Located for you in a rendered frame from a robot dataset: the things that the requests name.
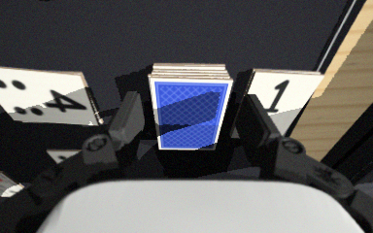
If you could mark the black card cloth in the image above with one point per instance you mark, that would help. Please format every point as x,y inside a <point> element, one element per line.
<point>115,44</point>

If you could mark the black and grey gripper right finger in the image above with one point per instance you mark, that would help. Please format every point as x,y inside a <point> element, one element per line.
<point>264,146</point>

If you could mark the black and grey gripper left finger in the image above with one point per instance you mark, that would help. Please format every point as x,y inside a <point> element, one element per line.
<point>103,157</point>

